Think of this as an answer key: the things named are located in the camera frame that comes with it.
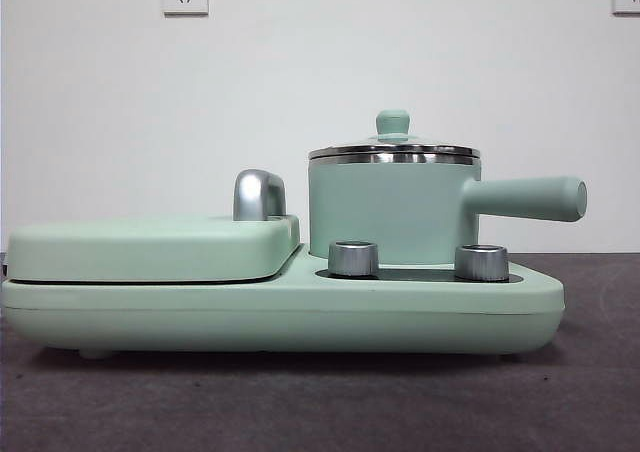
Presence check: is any glass pot lid green knob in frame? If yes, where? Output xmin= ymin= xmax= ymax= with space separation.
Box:
xmin=307 ymin=109 xmax=481 ymax=166

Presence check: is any chrome control knob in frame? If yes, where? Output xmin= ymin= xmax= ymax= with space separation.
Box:
xmin=453 ymin=243 xmax=511 ymax=279
xmin=327 ymin=239 xmax=381 ymax=277

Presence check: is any green breakfast maker base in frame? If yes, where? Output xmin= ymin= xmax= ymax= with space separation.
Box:
xmin=0 ymin=244 xmax=566 ymax=361

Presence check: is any green griddle cover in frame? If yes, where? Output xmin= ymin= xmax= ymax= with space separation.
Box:
xmin=7 ymin=213 xmax=301 ymax=281

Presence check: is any green pot with handle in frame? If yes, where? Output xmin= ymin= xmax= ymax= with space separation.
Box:
xmin=306 ymin=156 xmax=589 ymax=268

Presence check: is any chrome griddle cover handle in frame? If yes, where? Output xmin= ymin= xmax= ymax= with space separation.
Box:
xmin=232 ymin=168 xmax=289 ymax=222

